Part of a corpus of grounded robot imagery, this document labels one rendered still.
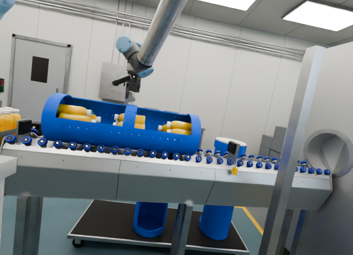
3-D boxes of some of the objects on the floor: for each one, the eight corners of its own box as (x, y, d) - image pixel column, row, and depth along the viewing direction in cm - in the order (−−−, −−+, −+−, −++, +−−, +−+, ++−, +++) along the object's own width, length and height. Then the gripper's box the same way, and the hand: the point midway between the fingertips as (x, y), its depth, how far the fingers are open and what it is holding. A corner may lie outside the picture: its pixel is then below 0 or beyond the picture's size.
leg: (33, 275, 118) (41, 187, 112) (23, 275, 117) (30, 186, 110) (38, 267, 124) (45, 182, 117) (28, 267, 122) (36, 181, 116)
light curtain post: (256, 329, 108) (325, 47, 91) (248, 330, 107) (316, 44, 90) (250, 317, 114) (314, 50, 97) (242, 318, 113) (305, 48, 96)
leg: (175, 270, 138) (188, 195, 132) (167, 270, 137) (181, 194, 131) (174, 263, 144) (187, 191, 138) (166, 264, 143) (179, 191, 136)
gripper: (141, 73, 106) (136, 108, 108) (141, 75, 115) (136, 107, 117) (126, 70, 104) (122, 105, 106) (128, 72, 113) (123, 105, 115)
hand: (125, 104), depth 111 cm, fingers closed, pressing on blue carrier
